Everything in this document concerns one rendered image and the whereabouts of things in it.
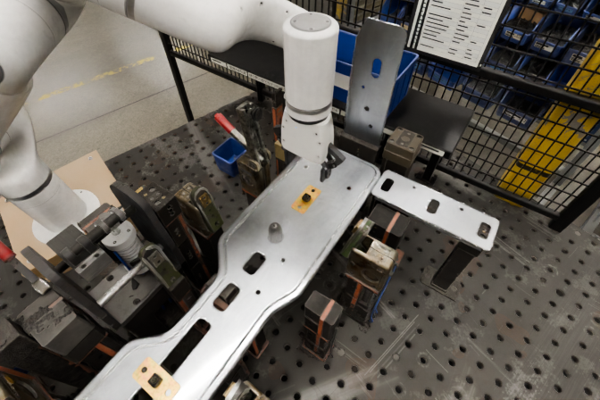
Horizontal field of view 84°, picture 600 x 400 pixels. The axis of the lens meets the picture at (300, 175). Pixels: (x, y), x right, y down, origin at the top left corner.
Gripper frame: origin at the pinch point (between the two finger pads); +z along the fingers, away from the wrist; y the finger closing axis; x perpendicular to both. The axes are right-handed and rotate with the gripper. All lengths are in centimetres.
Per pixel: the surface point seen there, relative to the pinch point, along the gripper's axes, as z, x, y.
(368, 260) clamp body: 8.3, -8.1, 20.3
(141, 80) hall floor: 112, 88, -229
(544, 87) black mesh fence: -3, 55, 37
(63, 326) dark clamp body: 4, -49, -16
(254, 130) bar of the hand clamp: -2.2, 0.6, -15.2
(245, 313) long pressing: 12.2, -29.4, 5.5
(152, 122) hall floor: 112, 57, -176
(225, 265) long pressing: 11.9, -24.3, -4.4
